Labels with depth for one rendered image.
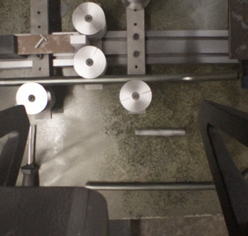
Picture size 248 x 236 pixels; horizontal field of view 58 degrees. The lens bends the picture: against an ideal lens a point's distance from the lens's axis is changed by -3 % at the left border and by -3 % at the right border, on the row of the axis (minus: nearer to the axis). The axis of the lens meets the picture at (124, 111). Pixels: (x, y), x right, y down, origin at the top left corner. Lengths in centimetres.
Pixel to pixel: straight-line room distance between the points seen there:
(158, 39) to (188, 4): 10
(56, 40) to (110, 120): 18
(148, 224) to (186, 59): 125
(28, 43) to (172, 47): 25
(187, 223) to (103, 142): 121
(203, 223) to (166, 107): 125
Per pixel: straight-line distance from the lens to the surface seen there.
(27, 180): 49
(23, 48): 41
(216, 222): 166
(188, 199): 52
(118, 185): 47
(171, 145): 47
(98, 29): 37
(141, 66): 41
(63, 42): 39
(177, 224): 159
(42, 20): 44
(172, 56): 44
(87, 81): 36
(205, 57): 45
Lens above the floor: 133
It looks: 86 degrees down
